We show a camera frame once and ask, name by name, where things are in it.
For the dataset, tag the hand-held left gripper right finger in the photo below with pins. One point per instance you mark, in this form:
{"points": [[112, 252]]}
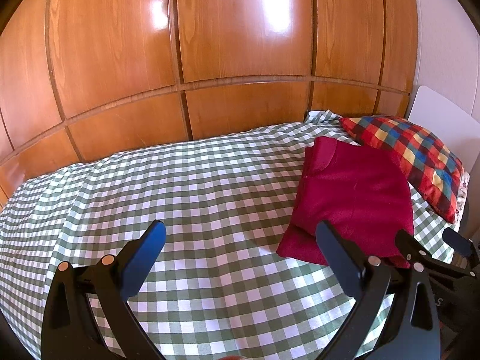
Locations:
{"points": [[337, 258]]}

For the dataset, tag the multicoloured checkered pillow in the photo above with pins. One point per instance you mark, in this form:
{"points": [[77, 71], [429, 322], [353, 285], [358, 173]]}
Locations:
{"points": [[412, 150]]}

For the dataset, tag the wooden wardrobe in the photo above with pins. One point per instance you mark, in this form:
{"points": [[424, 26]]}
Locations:
{"points": [[225, 63]]}

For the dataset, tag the red garment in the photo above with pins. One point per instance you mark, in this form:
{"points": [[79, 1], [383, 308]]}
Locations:
{"points": [[352, 191]]}

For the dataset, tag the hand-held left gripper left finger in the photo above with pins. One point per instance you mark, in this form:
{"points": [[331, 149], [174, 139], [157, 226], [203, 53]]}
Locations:
{"points": [[144, 257]]}

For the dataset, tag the green checkered bed sheet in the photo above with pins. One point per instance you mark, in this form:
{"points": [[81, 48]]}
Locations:
{"points": [[187, 195]]}

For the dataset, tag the white headboard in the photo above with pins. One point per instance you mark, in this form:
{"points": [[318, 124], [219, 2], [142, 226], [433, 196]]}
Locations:
{"points": [[438, 116]]}

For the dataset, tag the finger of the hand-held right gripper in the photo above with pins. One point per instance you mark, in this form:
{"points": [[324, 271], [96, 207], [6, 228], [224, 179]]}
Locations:
{"points": [[459, 242], [410, 247]]}

